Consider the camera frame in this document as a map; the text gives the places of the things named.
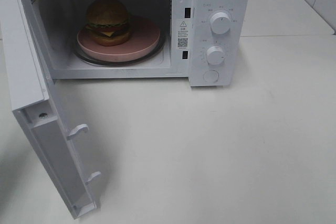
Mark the white round door button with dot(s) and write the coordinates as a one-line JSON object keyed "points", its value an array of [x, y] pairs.
{"points": [[211, 76]]}

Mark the white round knob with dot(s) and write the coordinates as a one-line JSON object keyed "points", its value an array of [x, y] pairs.
{"points": [[215, 55], [220, 22]]}

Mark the pink round plate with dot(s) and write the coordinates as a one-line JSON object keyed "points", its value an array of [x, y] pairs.
{"points": [[136, 40]]}

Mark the toy burger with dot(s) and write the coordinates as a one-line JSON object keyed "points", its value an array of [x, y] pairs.
{"points": [[108, 22]]}

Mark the white microwave door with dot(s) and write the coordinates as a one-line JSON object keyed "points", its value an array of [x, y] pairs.
{"points": [[37, 108]]}

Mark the glass microwave turntable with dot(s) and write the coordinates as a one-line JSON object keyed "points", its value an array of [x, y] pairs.
{"points": [[86, 58]]}

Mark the white microwave oven body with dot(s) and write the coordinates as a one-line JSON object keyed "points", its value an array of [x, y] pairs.
{"points": [[184, 23]]}

